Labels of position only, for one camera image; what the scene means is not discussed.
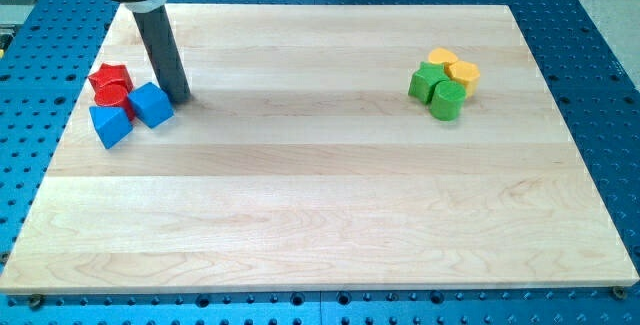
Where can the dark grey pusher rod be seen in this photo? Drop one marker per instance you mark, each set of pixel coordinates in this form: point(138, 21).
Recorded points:
point(158, 38)

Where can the red star block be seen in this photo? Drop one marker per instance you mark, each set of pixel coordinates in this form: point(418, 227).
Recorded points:
point(111, 75)

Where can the green star block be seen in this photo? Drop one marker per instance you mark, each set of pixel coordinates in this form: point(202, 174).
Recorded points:
point(424, 80)

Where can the yellow heart block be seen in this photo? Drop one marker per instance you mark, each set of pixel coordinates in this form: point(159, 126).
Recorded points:
point(442, 56)

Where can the blue cube block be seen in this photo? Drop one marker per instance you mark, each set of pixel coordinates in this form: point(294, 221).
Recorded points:
point(151, 104)

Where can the red cylinder block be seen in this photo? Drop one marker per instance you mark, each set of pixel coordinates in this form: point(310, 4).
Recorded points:
point(115, 95)

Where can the blue triangle block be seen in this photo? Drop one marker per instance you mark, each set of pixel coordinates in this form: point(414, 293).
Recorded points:
point(111, 124)

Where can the light wooden board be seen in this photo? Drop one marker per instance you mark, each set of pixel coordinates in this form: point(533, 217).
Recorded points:
point(301, 163)

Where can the left board clamp screw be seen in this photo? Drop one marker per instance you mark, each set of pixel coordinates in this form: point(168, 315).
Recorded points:
point(35, 301)

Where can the board clamp screw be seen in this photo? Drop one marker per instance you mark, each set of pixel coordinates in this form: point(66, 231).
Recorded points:
point(35, 301)
point(619, 293)

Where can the green cylinder block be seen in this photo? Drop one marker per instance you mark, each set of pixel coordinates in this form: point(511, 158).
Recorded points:
point(447, 100)

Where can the yellow hexagon block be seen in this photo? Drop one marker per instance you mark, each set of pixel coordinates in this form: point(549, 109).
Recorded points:
point(465, 73)

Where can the right board clamp screw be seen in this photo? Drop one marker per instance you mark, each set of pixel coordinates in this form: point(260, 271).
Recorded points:
point(619, 293)

